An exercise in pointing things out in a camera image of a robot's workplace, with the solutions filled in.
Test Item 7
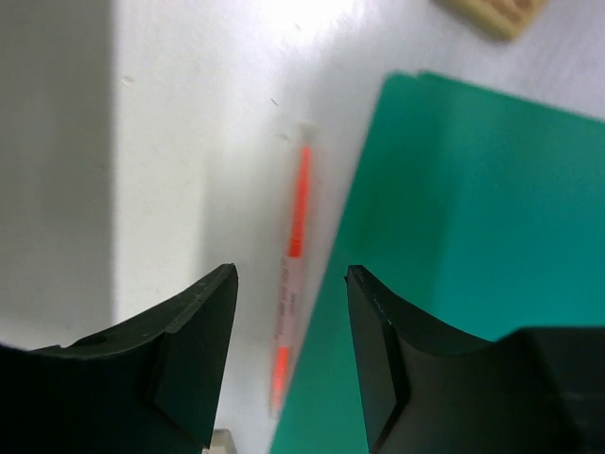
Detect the green binder folder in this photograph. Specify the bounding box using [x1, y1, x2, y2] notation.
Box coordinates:
[271, 72, 604, 453]

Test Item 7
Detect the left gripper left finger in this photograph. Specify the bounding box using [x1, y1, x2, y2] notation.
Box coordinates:
[1, 264, 238, 453]

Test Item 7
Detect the orange highlighter pen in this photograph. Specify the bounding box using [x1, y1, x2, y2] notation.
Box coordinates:
[269, 123, 317, 418]

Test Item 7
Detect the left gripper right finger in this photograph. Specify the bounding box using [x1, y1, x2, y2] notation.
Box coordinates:
[345, 266, 604, 453]

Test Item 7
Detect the beige eraser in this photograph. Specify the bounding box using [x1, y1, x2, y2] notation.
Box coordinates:
[202, 428, 237, 454]

